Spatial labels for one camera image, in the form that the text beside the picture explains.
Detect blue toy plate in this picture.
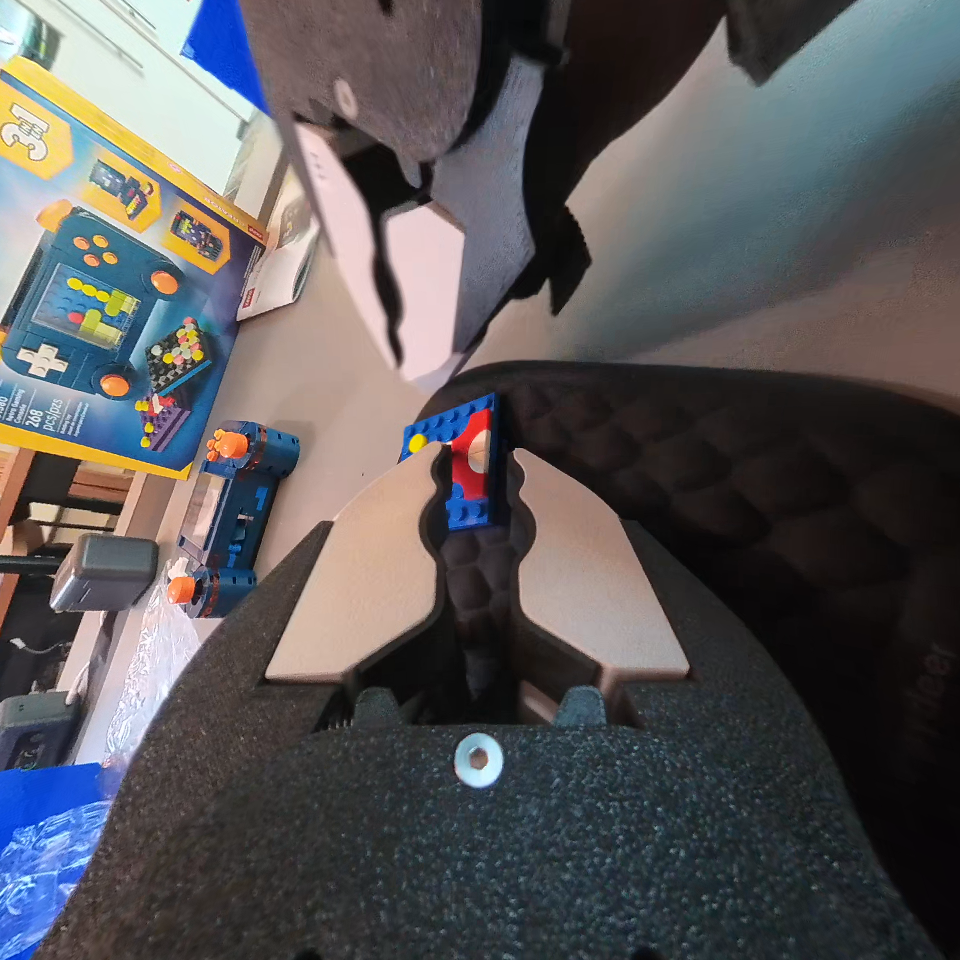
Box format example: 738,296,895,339
401,393,503,533

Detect toy handheld game console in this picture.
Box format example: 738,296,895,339
165,421,302,619

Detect clear plastic bag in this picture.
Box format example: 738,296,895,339
0,579,206,924

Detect red white toy tiles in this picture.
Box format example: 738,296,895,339
450,411,496,502

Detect colourful toy set box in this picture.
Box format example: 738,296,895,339
0,57,271,483

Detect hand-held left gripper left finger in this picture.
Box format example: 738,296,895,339
264,451,453,685

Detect instruction booklet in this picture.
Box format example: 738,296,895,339
235,165,322,324

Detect small dark blue box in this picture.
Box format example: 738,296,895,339
50,535,160,614

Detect wooden desk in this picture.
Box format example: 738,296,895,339
0,447,147,623

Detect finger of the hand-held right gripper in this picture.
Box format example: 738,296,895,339
288,123,405,372
381,202,470,393

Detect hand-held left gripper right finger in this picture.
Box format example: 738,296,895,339
512,448,691,688

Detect blue plastic bin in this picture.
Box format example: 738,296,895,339
180,0,272,118
0,764,105,849

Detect black foam-lined case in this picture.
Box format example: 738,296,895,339
416,360,960,928

